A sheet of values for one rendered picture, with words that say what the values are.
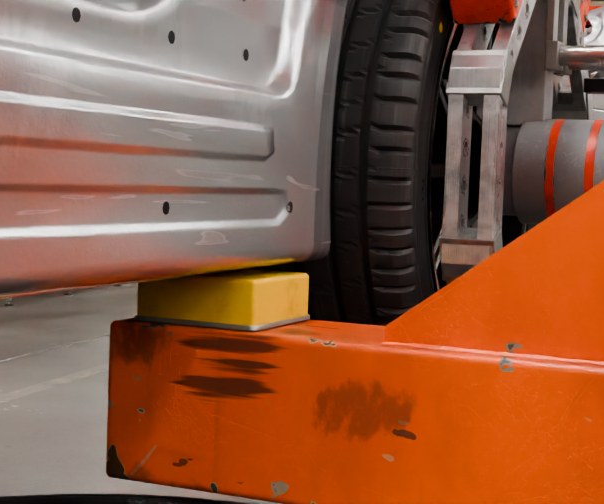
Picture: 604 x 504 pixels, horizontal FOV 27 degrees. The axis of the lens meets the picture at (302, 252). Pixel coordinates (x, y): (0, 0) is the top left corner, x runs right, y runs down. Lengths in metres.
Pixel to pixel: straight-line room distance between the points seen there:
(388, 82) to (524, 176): 0.28
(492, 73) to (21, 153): 0.71
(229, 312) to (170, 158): 0.23
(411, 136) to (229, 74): 0.30
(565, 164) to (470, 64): 0.23
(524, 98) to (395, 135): 0.32
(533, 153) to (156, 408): 0.64
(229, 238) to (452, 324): 0.22
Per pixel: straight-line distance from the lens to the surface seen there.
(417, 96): 1.43
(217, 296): 1.22
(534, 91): 1.68
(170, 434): 1.25
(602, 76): 1.76
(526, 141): 1.65
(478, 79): 1.45
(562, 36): 1.72
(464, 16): 1.51
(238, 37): 1.20
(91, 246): 0.94
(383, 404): 1.15
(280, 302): 1.26
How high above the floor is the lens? 0.83
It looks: 3 degrees down
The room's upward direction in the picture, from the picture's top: 2 degrees clockwise
